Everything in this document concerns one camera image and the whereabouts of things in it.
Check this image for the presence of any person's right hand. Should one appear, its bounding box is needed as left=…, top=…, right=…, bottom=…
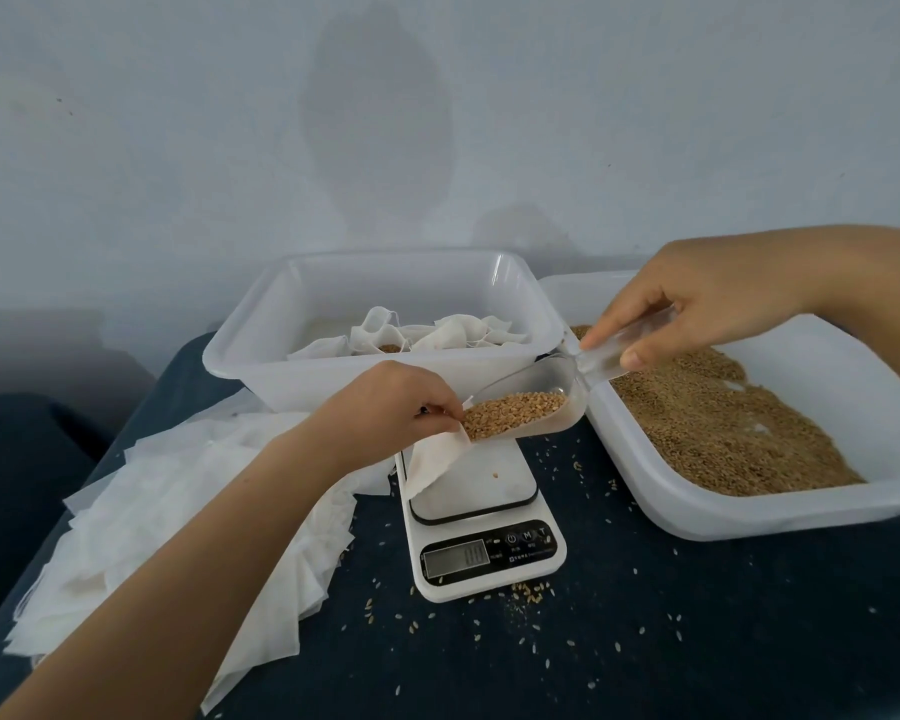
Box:
left=579, top=235, right=830, bottom=373

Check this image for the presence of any person's left hand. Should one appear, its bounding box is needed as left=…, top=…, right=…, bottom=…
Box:
left=297, top=361, right=468, bottom=477

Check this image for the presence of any white mesh bag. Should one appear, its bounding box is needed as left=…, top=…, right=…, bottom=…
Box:
left=400, top=397, right=477, bottom=501

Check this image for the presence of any white plastic tub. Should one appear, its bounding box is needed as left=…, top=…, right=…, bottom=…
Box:
left=201, top=248, right=570, bottom=414

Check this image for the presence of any brown grain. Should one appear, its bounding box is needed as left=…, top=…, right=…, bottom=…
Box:
left=462, top=325, right=867, bottom=498

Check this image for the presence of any clear plastic scoop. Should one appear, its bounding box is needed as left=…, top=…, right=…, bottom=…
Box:
left=457, top=304, right=680, bottom=444

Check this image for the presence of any white tray of grain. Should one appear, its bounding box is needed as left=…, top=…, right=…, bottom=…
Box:
left=540, top=271, right=900, bottom=543

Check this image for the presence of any pile of white bags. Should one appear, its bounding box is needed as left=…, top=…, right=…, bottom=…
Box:
left=3, top=394, right=399, bottom=717

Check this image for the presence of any person's left forearm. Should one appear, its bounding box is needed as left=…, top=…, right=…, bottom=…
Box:
left=0, top=434, right=354, bottom=720

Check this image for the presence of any white digital kitchen scale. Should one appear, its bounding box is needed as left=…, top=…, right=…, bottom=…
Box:
left=394, top=439, right=569, bottom=604

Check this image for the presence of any dark blue tablecloth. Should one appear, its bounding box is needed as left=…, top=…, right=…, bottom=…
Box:
left=0, top=389, right=122, bottom=654
left=0, top=334, right=900, bottom=720

